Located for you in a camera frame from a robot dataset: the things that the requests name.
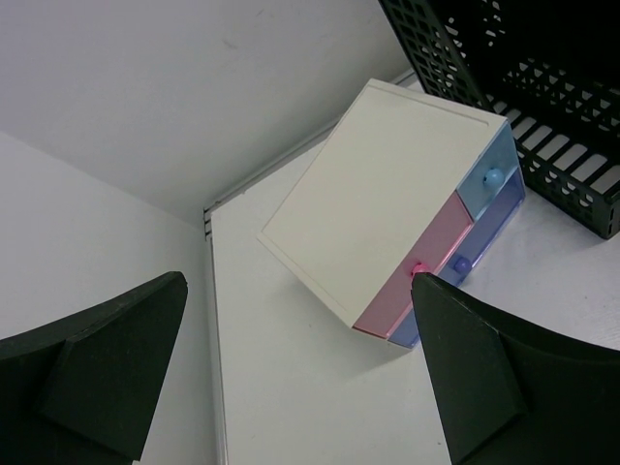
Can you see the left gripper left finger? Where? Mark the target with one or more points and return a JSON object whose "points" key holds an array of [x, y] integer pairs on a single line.
{"points": [[84, 389]]}

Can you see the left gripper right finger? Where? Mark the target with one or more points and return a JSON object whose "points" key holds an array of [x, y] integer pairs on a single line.
{"points": [[512, 392]]}

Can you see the pink small drawer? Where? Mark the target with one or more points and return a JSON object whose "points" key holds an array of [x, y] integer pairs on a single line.
{"points": [[393, 302]]}

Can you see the purple wide drawer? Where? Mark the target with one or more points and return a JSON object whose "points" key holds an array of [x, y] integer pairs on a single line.
{"points": [[404, 223]]}

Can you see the white drawer box pastel drawers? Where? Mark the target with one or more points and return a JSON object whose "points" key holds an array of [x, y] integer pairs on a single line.
{"points": [[390, 140]]}

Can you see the light blue small drawer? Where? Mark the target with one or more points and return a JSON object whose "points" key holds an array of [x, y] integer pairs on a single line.
{"points": [[489, 173]]}

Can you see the black mesh file organizer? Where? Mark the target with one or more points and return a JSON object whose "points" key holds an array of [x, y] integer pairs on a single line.
{"points": [[552, 67]]}

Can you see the aluminium table frame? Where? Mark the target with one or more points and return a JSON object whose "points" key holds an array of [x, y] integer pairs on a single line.
{"points": [[292, 384]]}

